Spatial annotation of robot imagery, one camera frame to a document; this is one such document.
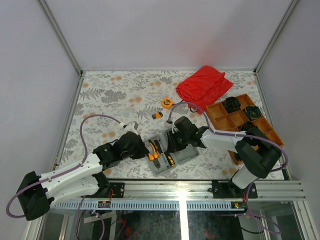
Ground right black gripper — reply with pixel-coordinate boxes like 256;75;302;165
167;130;190;154

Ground grey plastic tool case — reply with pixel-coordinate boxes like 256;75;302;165
143;129;200;177

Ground orange handled pliers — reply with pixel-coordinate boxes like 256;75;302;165
148;140;161;169

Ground black yellow screwdriver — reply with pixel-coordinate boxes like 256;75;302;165
153;139;164;155
164;152;176;167

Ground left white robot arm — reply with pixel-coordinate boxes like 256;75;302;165
17;131;149;221

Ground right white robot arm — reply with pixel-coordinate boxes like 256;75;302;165
166;116;284;198

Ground black tape roll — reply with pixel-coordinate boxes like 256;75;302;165
189;106;198;113

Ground hex key set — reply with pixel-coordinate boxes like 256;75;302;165
152;112;163;120

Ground orange tape measure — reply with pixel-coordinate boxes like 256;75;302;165
161;97;174;109

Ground wooden compartment tray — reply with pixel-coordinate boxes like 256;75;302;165
205;93;285;166

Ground red folded cloth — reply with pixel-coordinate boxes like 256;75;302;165
176;65;233;114

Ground black spinning top upper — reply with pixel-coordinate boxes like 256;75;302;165
222;96;241;113

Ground black orange spinning top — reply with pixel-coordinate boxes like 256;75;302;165
239;121;257;132

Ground green black spinning top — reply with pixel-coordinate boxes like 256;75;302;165
243;105;262;121

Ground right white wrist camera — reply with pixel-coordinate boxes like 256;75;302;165
172;127;179;133

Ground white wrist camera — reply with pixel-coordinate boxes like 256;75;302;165
119;121;139;134
172;127;179;133

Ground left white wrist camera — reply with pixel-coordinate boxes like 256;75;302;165
119;121;139;134

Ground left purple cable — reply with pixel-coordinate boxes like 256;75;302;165
5;114;126;240

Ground purple cable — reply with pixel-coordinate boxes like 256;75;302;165
166;101;289;235
5;114;126;240

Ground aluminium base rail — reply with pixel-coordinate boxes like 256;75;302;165
55;180;306;211

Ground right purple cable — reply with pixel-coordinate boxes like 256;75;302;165
166;101;289;235

